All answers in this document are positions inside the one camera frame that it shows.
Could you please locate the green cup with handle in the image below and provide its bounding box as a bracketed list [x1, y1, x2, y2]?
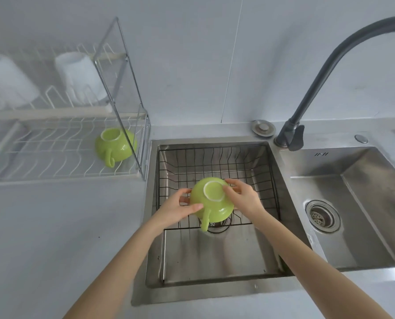
[95, 127, 139, 168]
[189, 177, 235, 232]

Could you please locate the black wire sink basket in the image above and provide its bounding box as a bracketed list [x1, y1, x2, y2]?
[157, 145, 281, 231]

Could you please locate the white wire dish rack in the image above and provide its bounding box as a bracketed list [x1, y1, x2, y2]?
[0, 17, 151, 190]

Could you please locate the steel drain under basket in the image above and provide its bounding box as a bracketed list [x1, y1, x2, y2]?
[207, 216, 233, 233]

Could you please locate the dark grey faucet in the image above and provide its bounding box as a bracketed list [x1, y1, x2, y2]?
[273, 16, 395, 152]

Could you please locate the small white cup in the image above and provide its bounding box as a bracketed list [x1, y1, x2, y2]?
[54, 52, 109, 105]

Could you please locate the large white cup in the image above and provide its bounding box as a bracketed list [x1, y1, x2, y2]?
[0, 53, 40, 111]

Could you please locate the person's left hand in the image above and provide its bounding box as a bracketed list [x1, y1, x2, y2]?
[160, 188, 203, 226]

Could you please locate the stainless steel double sink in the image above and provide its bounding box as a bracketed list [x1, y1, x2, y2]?
[131, 129, 395, 306]

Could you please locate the person's right hand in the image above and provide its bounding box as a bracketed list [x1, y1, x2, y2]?
[223, 179, 266, 218]

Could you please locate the person's right forearm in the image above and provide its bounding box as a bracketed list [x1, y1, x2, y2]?
[254, 209, 394, 319]

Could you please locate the round steel soap dispenser cap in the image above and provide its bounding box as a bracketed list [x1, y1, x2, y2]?
[251, 119, 276, 137]

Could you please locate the steel sink drain strainer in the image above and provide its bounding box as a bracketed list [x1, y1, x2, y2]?
[305, 200, 341, 233]

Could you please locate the person's left forearm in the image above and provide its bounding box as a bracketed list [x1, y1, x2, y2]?
[62, 212, 179, 319]

